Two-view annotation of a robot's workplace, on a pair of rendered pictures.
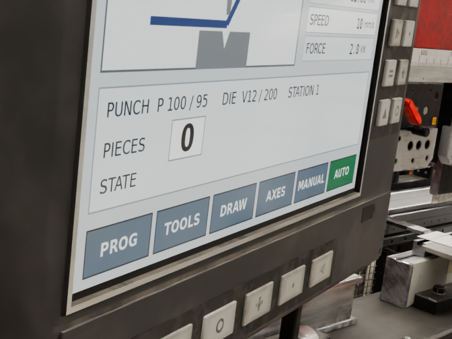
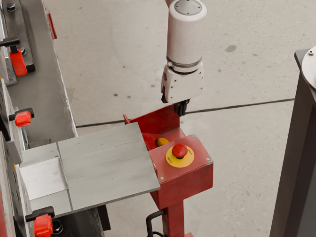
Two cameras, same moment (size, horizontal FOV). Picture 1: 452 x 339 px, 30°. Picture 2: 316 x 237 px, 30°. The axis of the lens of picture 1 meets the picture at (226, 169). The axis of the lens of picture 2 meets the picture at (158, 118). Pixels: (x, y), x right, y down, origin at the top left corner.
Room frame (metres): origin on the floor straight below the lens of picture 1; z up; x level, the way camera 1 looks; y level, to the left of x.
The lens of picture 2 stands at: (1.13, -0.05, 1.98)
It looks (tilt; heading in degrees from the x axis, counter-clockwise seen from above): 49 degrees down; 303
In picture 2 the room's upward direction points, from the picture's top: 4 degrees counter-clockwise
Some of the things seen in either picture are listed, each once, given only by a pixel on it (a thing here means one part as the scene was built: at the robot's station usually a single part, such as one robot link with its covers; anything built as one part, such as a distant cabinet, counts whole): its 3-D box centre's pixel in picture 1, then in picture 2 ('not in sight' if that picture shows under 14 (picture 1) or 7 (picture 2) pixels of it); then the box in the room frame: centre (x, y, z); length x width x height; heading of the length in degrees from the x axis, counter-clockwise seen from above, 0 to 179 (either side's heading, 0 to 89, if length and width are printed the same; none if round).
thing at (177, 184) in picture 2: not in sight; (169, 151); (1.62, -0.85, 0.75); 0.20 x 0.16 x 0.18; 144
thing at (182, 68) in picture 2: not in sight; (183, 58); (1.62, -0.94, 1.01); 0.09 x 0.08 x 0.03; 54
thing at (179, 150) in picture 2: not in sight; (179, 153); (1.58, -0.83, 0.79); 0.04 x 0.04 x 0.04
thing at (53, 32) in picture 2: not in sight; (49, 19); (2.37, -1.30, 0.59); 0.15 x 0.02 x 0.07; 136
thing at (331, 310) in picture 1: (257, 319); not in sight; (1.36, -0.08, 0.92); 0.50 x 0.06 x 0.10; 136
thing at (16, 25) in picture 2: not in sight; (17, 34); (2.14, -0.93, 0.89); 0.30 x 0.05 x 0.03; 136
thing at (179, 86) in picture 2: not in sight; (182, 76); (1.62, -0.94, 0.95); 0.10 x 0.07 x 0.11; 54
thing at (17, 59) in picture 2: not in sight; (13, 57); (1.82, -0.62, 1.20); 0.04 x 0.02 x 0.10; 46
